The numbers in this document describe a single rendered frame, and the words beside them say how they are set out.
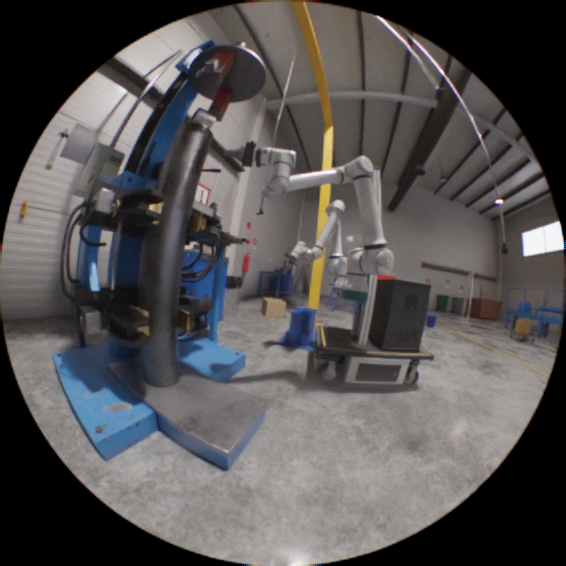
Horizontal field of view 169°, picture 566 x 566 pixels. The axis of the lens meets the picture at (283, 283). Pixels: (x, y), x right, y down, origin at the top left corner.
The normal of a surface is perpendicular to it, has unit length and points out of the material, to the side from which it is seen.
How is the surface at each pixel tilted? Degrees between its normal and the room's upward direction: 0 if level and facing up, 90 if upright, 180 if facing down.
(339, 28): 174
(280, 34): 174
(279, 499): 0
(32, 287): 90
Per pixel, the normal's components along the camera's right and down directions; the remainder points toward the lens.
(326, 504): 0.13, -0.99
